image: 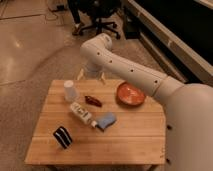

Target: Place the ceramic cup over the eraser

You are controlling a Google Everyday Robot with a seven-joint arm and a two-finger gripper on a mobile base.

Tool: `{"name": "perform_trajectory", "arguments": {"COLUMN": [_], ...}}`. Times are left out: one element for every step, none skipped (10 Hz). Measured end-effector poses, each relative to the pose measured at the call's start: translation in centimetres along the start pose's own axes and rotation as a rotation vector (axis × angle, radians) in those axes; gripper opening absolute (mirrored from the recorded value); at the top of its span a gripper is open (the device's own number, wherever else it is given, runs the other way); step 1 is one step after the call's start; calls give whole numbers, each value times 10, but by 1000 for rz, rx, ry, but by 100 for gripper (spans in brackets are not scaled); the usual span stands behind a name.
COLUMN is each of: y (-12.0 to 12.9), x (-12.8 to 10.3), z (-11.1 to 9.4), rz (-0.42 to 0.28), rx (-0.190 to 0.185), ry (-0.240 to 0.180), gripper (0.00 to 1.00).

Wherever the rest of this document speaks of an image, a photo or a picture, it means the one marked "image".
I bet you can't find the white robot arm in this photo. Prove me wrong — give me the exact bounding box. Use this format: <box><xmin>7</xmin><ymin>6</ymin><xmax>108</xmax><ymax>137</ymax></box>
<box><xmin>80</xmin><ymin>33</ymin><xmax>213</xmax><ymax>171</ymax></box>

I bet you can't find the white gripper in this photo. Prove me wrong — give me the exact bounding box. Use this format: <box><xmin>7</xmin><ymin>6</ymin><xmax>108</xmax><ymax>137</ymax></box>
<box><xmin>77</xmin><ymin>61</ymin><xmax>106</xmax><ymax>84</ymax></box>

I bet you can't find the white ceramic cup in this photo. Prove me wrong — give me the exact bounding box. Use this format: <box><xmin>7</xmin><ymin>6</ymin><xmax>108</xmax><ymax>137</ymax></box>
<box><xmin>64</xmin><ymin>80</ymin><xmax>78</xmax><ymax>102</ymax></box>

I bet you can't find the wooden table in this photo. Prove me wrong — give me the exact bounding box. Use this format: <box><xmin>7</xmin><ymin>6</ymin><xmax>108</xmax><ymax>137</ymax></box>
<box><xmin>25</xmin><ymin>80</ymin><xmax>165</xmax><ymax>165</ymax></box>

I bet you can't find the person's leg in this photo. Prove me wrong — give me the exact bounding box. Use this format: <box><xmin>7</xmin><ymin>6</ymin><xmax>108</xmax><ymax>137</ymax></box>
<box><xmin>67</xmin><ymin>0</ymin><xmax>84</xmax><ymax>36</ymax></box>

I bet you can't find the black office chair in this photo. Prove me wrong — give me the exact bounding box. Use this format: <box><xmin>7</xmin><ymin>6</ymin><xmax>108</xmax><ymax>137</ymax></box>
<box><xmin>78</xmin><ymin>0</ymin><xmax>121</xmax><ymax>39</ymax></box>

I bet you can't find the white plastic bottle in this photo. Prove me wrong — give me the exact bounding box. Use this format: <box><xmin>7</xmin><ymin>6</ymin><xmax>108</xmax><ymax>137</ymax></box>
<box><xmin>70</xmin><ymin>102</ymin><xmax>97</xmax><ymax>128</ymax></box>

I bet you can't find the black striped eraser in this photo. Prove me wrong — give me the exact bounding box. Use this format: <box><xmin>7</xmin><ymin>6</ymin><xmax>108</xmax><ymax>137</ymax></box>
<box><xmin>53</xmin><ymin>126</ymin><xmax>73</xmax><ymax>149</ymax></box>

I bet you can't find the orange bowl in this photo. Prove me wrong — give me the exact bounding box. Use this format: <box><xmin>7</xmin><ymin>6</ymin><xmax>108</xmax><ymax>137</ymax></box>
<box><xmin>116</xmin><ymin>82</ymin><xmax>146</xmax><ymax>106</ymax></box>

